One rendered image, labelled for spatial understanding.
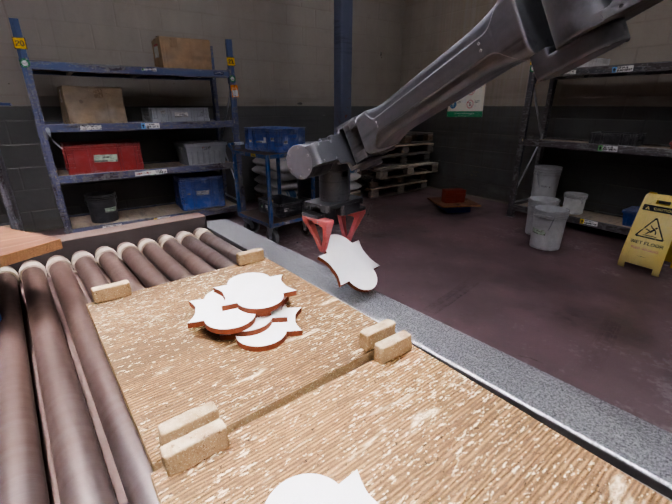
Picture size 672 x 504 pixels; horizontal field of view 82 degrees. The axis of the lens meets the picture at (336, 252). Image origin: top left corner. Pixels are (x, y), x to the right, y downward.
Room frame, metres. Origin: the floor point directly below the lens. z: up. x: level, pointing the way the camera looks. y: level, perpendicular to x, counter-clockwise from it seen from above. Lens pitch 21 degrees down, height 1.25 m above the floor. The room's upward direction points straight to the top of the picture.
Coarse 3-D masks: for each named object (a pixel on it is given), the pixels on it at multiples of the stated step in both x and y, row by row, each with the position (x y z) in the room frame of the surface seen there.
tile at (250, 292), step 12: (240, 276) 0.62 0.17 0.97; (252, 276) 0.62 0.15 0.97; (264, 276) 0.62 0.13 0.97; (276, 276) 0.62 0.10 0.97; (216, 288) 0.57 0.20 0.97; (228, 288) 0.57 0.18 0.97; (240, 288) 0.57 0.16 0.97; (252, 288) 0.57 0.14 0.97; (264, 288) 0.57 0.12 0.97; (276, 288) 0.57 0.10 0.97; (288, 288) 0.57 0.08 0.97; (228, 300) 0.53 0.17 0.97; (240, 300) 0.53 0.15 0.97; (252, 300) 0.53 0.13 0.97; (264, 300) 0.53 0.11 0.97; (276, 300) 0.53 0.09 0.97; (252, 312) 0.50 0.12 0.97; (264, 312) 0.51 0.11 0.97
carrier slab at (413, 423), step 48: (336, 384) 0.38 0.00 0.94; (384, 384) 0.38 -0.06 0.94; (432, 384) 0.38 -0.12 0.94; (240, 432) 0.31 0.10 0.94; (288, 432) 0.31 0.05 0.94; (336, 432) 0.31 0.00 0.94; (384, 432) 0.31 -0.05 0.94; (432, 432) 0.31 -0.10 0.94; (480, 432) 0.31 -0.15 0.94; (528, 432) 0.31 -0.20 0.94; (192, 480) 0.25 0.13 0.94; (240, 480) 0.25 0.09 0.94; (336, 480) 0.25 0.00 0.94; (384, 480) 0.25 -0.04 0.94; (432, 480) 0.25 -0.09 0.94; (480, 480) 0.25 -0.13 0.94; (528, 480) 0.25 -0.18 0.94; (576, 480) 0.25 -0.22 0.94; (624, 480) 0.25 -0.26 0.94
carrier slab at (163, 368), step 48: (192, 288) 0.65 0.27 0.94; (144, 336) 0.49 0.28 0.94; (192, 336) 0.49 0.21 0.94; (288, 336) 0.49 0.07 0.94; (336, 336) 0.49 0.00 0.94; (144, 384) 0.38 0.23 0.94; (192, 384) 0.38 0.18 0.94; (240, 384) 0.38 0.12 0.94; (288, 384) 0.38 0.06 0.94; (144, 432) 0.31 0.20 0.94
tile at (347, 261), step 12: (336, 240) 0.73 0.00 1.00; (348, 240) 0.75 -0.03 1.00; (336, 252) 0.70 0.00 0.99; (348, 252) 0.72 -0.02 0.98; (360, 252) 0.73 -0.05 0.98; (336, 264) 0.67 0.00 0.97; (348, 264) 0.69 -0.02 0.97; (360, 264) 0.70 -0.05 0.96; (372, 264) 0.72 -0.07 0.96; (336, 276) 0.66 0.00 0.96; (348, 276) 0.66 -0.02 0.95; (360, 276) 0.67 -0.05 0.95; (372, 276) 0.69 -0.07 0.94; (360, 288) 0.65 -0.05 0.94; (372, 288) 0.66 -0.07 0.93
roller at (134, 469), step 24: (48, 264) 0.81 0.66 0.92; (72, 288) 0.68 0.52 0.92; (72, 312) 0.59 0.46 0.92; (72, 336) 0.53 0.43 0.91; (96, 336) 0.51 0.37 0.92; (96, 360) 0.45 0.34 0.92; (96, 384) 0.41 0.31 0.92; (96, 408) 0.38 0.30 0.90; (120, 408) 0.36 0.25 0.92; (120, 432) 0.33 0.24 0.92; (120, 456) 0.30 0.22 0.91; (144, 456) 0.29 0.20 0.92; (144, 480) 0.27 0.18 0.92
